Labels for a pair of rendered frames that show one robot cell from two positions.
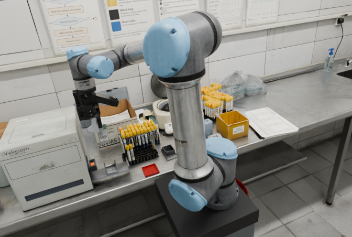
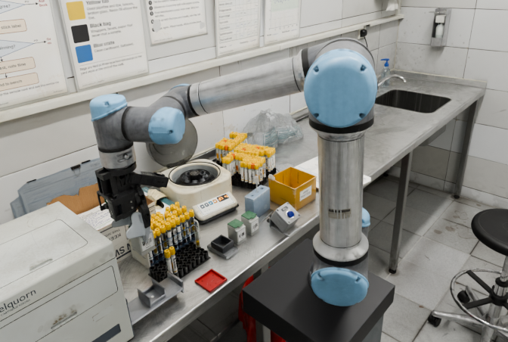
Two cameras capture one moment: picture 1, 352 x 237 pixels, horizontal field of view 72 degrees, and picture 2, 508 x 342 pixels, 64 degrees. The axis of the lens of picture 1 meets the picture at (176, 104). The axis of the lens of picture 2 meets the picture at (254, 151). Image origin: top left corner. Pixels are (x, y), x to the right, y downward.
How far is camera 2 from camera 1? 0.44 m
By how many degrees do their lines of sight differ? 24
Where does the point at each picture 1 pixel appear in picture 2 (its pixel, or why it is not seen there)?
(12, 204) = not seen: outside the picture
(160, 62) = (340, 107)
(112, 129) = (118, 231)
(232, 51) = not seen: hidden behind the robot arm
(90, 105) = (131, 191)
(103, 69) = (177, 128)
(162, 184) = (257, 291)
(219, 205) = not seen: hidden behind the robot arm
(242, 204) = (373, 284)
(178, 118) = (344, 180)
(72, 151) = (105, 278)
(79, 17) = (20, 39)
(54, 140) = (78, 265)
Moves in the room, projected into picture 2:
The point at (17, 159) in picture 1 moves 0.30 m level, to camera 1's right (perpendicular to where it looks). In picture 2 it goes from (14, 317) to (167, 264)
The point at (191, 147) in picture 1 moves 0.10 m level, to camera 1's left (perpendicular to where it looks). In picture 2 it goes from (354, 216) to (312, 231)
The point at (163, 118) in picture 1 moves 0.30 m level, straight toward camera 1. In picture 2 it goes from (191, 197) to (230, 239)
